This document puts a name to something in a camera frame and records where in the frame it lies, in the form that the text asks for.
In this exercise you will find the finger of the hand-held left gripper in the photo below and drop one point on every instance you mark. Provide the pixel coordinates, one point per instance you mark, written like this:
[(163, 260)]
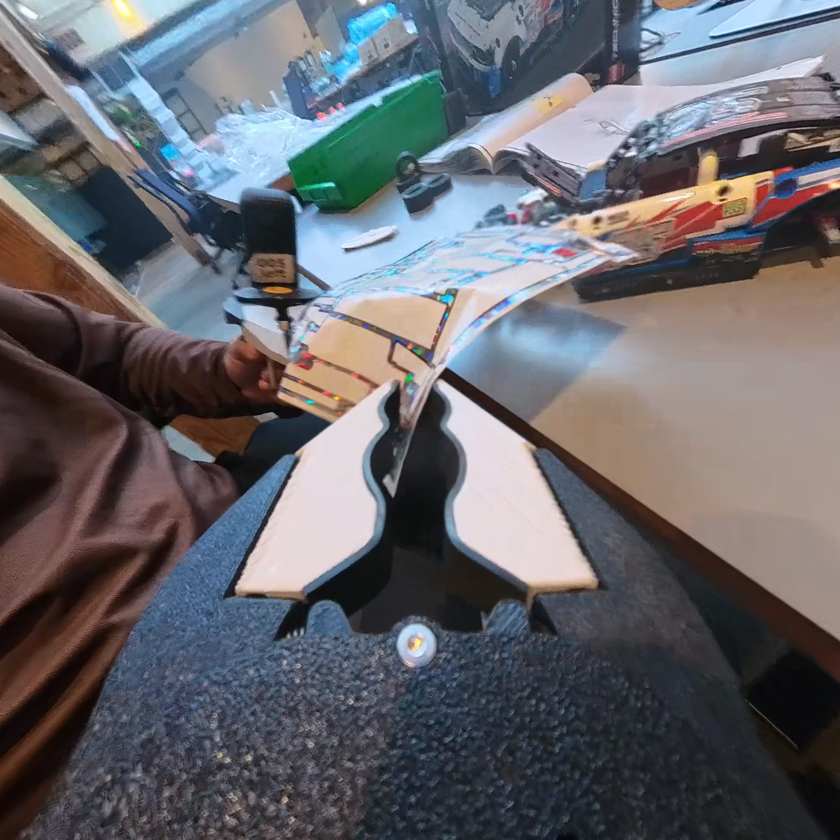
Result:
[(266, 328)]

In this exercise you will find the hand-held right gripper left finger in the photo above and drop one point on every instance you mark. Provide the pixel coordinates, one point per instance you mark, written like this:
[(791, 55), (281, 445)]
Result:
[(315, 525)]

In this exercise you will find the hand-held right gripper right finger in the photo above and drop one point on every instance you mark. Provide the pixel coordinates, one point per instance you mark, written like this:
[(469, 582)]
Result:
[(518, 518)]

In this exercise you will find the white curved toy beam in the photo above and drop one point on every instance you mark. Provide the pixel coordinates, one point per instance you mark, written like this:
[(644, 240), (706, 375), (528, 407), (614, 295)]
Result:
[(364, 241)]

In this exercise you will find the holographic sticker sheet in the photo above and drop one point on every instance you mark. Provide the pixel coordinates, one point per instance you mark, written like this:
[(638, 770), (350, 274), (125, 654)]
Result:
[(367, 341)]

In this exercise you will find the grey desk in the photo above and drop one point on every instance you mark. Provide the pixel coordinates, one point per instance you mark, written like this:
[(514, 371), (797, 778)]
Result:
[(689, 394)]

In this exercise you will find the person's left hand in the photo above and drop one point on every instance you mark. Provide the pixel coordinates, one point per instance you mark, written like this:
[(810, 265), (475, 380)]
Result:
[(246, 374)]

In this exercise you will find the clear plastic bags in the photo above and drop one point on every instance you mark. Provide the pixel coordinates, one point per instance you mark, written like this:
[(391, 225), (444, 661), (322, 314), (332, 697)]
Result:
[(262, 144)]

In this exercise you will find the dark blue office chair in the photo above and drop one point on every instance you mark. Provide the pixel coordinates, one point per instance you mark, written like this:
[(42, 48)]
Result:
[(190, 210)]

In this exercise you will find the green plastic bin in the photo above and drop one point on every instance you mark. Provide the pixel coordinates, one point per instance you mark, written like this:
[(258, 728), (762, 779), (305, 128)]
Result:
[(367, 144)]

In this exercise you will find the wooden table leg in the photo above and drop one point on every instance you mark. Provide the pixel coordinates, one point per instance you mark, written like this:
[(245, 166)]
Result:
[(52, 262)]

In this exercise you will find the loose toy car parts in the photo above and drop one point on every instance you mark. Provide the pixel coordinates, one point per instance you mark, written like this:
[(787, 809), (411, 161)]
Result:
[(525, 207)]

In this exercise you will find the toy race car box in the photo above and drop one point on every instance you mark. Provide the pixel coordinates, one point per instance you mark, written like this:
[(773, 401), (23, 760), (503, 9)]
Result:
[(512, 46)]

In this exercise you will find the thick open instruction booklet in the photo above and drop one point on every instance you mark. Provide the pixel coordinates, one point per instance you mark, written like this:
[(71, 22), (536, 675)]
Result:
[(558, 124)]

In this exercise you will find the toy race car model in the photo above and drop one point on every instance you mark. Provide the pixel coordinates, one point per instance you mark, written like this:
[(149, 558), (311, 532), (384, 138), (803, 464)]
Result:
[(722, 216)]

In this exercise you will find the white flat device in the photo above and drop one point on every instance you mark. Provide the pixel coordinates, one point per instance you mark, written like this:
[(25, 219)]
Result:
[(774, 16)]

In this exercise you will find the wooden post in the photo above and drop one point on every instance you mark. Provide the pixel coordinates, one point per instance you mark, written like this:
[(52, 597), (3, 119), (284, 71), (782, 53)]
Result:
[(98, 138)]

